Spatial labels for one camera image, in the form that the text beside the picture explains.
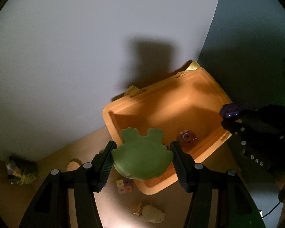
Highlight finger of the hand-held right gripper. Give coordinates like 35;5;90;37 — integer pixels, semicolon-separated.
237;104;285;125
221;119;252;145

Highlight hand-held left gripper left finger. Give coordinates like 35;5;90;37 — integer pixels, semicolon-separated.
19;141;117;228

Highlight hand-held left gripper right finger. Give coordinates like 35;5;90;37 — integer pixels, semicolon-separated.
170;141;266;228

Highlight purple grape toy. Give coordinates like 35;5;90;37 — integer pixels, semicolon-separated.
220;103;240;119

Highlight multicoloured cube toy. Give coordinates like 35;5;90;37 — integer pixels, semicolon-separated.
116;178;133;194

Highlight purple camera toy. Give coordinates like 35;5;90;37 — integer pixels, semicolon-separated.
177;129;198;148

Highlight orange flower-shaped cookie toy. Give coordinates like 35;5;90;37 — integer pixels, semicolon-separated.
66;159;82;171

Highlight green frog toy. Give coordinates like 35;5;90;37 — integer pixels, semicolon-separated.
111;127;174;180

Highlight yellow plush toy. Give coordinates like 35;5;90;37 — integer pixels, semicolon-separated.
132;201;165;224

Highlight orange plastic container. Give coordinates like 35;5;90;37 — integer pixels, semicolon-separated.
102;60;240;195

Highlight witch figurine with yellow dress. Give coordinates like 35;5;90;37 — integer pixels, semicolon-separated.
5;155;37;186

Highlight wooden side board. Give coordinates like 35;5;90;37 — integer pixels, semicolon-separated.
0;155;38;228

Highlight black cable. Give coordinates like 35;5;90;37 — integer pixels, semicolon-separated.
261;190;285;219

